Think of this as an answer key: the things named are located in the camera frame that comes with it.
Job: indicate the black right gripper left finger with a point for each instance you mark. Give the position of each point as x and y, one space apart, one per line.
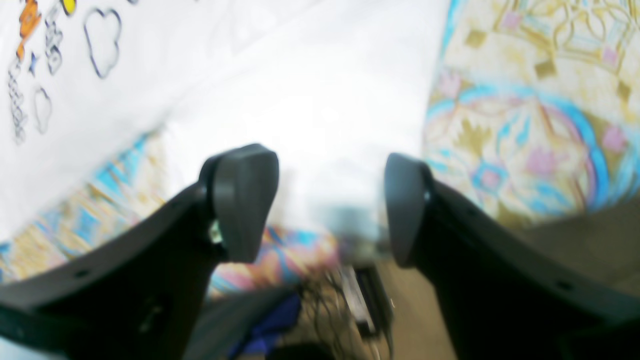
138 297

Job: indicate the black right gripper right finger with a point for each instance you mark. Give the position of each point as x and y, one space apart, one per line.
563 290

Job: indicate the white printed T-shirt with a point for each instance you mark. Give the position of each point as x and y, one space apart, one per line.
333 86

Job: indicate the blue plastic box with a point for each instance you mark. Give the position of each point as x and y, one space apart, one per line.
263 336

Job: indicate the patterned colourful tablecloth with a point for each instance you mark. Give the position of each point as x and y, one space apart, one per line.
533 114

